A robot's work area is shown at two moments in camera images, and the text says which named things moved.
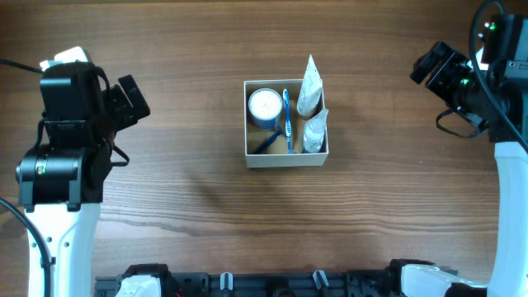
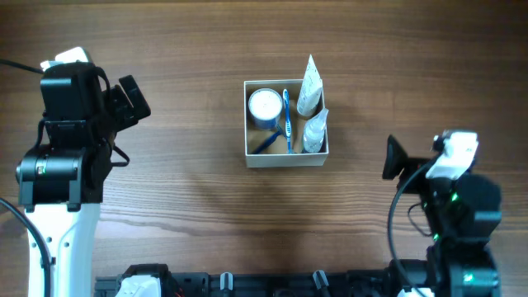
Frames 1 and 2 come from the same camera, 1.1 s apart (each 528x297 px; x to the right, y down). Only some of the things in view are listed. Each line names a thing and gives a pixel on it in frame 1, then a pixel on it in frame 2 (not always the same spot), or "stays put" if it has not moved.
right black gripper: [451, 63] → [396, 160]
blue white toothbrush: [288, 122] stays put
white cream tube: [311, 90] stays put
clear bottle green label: [314, 133] stays put
